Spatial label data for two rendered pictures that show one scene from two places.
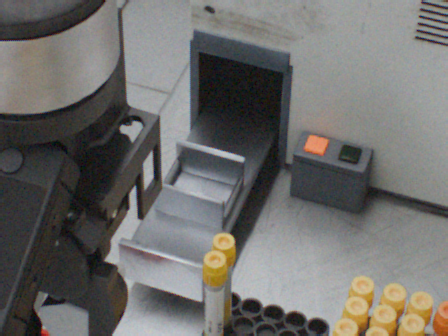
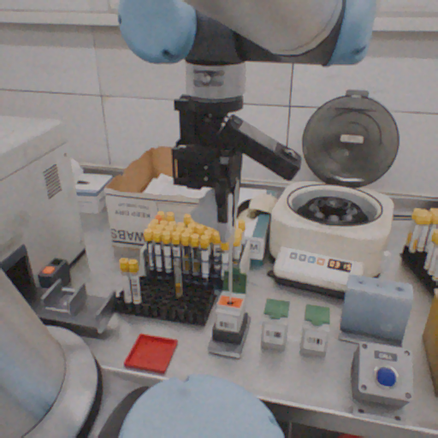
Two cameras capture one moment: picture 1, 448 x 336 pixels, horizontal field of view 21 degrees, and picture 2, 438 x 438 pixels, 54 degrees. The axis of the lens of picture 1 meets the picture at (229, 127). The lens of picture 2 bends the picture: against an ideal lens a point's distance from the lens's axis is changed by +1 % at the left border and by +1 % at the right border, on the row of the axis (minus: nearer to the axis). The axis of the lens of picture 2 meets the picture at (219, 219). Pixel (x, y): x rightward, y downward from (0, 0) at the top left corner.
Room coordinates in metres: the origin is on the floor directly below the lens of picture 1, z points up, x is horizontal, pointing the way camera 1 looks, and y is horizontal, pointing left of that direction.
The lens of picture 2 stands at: (0.42, 0.64, 1.41)
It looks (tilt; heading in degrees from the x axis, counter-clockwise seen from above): 28 degrees down; 264
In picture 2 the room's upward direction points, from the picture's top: straight up
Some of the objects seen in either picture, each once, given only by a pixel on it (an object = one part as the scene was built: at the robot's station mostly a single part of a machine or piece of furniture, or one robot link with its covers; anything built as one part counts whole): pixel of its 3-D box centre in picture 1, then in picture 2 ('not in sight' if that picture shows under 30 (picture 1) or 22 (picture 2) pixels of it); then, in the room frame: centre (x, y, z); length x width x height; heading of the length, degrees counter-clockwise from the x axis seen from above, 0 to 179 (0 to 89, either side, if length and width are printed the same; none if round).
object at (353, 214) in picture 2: not in sight; (332, 216); (0.10, -0.16, 0.97); 0.15 x 0.15 x 0.07
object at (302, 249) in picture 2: not in sight; (328, 230); (0.10, -0.15, 0.94); 0.30 x 0.24 x 0.12; 62
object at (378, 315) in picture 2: not in sight; (374, 310); (0.11, 0.10, 0.92); 0.10 x 0.07 x 0.10; 156
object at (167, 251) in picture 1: (209, 172); (54, 299); (0.65, 0.01, 0.92); 0.21 x 0.07 x 0.05; 161
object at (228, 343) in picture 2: not in sight; (230, 328); (0.35, 0.09, 0.89); 0.09 x 0.05 x 0.04; 69
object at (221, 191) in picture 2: not in sight; (223, 192); (0.36, 0.11, 1.16); 0.05 x 0.02 x 0.09; 69
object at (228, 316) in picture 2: not in sight; (230, 316); (0.35, 0.09, 0.92); 0.05 x 0.04 x 0.06; 69
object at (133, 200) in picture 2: not in sight; (178, 196); (0.43, -0.32, 0.95); 0.29 x 0.25 x 0.15; 71
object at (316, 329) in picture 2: not in sight; (315, 329); (0.21, 0.12, 0.91); 0.05 x 0.04 x 0.07; 71
